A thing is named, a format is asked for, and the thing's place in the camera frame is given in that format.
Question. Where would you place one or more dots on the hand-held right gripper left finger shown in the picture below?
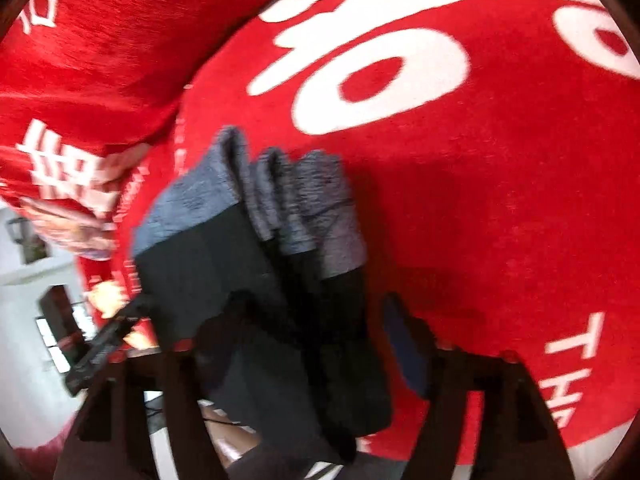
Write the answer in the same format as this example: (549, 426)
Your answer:
(185, 410)

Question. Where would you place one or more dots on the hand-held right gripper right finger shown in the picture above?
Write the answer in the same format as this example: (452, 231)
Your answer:
(406, 355)

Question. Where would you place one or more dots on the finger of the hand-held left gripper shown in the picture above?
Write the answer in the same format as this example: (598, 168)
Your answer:
(136, 309)

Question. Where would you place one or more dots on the dark pants with grey waistband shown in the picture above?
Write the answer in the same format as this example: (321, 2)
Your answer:
(210, 260)

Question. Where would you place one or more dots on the dark furniture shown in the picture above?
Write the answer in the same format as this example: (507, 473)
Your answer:
(57, 315)

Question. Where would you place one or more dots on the red printed blanket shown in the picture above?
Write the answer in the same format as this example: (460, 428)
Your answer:
(475, 185)

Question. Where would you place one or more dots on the dark wall fixture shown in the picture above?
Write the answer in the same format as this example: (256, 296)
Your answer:
(27, 240)

